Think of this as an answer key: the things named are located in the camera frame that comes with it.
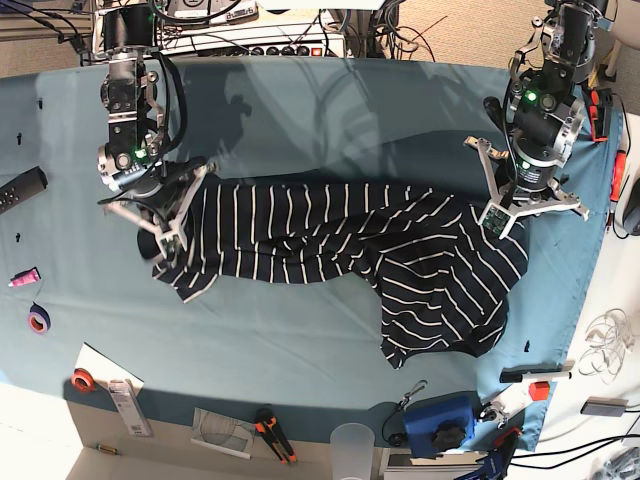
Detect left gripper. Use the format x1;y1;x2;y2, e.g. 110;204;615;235
464;136;590;239

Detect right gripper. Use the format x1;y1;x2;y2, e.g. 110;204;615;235
98;156;217;260

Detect navy white striped t-shirt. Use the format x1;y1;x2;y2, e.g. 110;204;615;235
137;183;529;369

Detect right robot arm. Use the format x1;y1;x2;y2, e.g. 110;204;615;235
97;1;215;262

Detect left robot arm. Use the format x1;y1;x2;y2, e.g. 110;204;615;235
464;1;608;239

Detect orange black clamp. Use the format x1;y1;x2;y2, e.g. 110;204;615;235
588;88;614;143

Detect black computer mouse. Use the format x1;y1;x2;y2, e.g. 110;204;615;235
622;178;640;236

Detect black remote control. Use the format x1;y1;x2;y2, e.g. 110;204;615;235
0;167;48;214

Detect pink tube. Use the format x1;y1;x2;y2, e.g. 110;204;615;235
8;268;41;288

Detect purple tape roll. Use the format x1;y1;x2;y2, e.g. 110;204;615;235
27;303;51;334

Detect white paper sheet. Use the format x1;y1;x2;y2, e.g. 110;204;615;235
75;343;144;395

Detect white zip ties bundle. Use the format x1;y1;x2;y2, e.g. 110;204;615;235
577;308;638;385

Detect packaged item with barcode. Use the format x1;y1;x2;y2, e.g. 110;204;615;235
107;380;153;438

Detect black marker pen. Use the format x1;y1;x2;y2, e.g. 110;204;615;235
499;367;573;384

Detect orange tape roll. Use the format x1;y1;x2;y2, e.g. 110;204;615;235
71;368;97;394

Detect grey power supply box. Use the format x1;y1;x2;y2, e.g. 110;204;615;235
212;0;258;23
167;0;210;19

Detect small red block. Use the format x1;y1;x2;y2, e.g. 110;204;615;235
529;381;551;402

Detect teal table cloth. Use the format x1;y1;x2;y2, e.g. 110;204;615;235
1;57;616;442

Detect clear plastic bag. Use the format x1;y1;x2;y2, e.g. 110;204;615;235
191;408;256;459

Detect grey adapter box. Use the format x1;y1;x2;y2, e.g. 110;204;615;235
580;398;627;417

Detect orange black cutter pliers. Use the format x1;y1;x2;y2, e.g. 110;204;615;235
254;408;297;465

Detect blue clamp with black knob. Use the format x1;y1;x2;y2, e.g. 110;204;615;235
402;395;477;458

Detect frosted plastic cup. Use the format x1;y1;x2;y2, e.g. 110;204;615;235
330;423;375;480

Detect orange handled tool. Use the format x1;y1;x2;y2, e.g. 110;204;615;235
610;150;627;203

